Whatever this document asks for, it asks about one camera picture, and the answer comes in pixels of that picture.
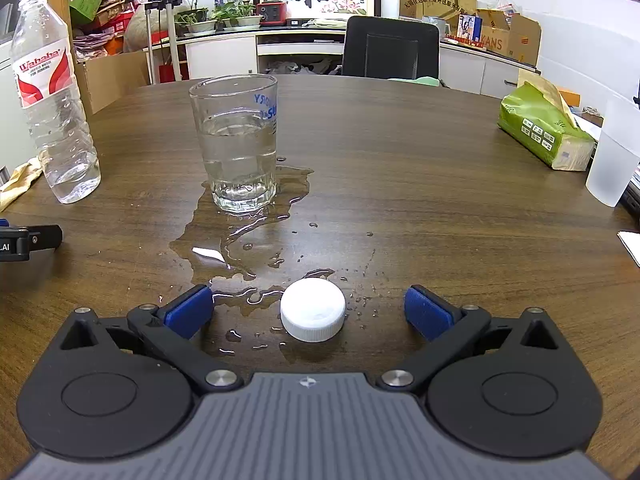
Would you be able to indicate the frosted plastic cup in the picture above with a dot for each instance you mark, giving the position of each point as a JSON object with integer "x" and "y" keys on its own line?
{"x": 612, "y": 160}

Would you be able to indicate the clear plastic bag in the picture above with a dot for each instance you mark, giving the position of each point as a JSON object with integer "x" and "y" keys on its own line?
{"x": 505, "y": 4}

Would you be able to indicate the green tissue pack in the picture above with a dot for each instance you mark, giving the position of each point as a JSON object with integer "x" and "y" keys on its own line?
{"x": 535, "y": 125}

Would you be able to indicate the open printed cardboard box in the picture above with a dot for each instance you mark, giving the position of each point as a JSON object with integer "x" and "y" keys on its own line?
{"x": 520, "y": 40}

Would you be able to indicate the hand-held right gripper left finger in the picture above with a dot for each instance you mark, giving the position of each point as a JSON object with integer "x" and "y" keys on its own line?
{"x": 187, "y": 310}

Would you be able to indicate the white counter desk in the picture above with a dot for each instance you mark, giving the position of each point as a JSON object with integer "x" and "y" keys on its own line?
{"x": 220, "y": 52}

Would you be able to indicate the large brown cardboard box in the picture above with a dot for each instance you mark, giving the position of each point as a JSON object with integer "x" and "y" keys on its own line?
{"x": 110, "y": 80}

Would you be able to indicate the gold engraved plaque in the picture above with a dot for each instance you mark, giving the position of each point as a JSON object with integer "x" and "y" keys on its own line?
{"x": 430, "y": 0}

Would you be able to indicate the white low cabinet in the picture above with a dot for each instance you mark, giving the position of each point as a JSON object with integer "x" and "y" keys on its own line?
{"x": 465, "y": 67}

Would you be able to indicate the crumpled beige tissue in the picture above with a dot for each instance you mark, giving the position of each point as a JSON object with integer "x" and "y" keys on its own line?
{"x": 17, "y": 180}

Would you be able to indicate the black office chair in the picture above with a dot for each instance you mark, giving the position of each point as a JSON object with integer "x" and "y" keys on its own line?
{"x": 390, "y": 47}

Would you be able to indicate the wide potted plant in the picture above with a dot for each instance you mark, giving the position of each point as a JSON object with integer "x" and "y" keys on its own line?
{"x": 237, "y": 15}

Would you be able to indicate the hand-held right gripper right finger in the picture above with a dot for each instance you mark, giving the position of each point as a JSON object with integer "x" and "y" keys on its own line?
{"x": 425, "y": 312}

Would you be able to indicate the clear drinking glass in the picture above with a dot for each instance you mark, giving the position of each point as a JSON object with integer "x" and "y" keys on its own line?
{"x": 235, "y": 160}

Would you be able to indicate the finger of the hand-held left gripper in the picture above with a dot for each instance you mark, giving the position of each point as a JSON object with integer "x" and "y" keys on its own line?
{"x": 42, "y": 237}

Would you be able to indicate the white bottle cap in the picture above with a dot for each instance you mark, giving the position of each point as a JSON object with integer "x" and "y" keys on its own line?
{"x": 312, "y": 310}

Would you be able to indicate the small potted plant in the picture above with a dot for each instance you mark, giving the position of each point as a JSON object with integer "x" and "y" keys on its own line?
{"x": 197, "y": 22}

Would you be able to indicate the orange box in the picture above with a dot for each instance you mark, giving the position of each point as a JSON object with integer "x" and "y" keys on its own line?
{"x": 570, "y": 97}

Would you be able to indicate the colourful magazine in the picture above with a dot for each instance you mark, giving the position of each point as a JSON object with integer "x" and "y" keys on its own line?
{"x": 470, "y": 27}

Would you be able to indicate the white paper sheet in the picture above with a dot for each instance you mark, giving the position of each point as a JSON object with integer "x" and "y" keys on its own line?
{"x": 631, "y": 247}

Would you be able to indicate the clear plastic water bottle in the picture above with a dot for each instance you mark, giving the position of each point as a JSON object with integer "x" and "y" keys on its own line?
{"x": 60, "y": 135}

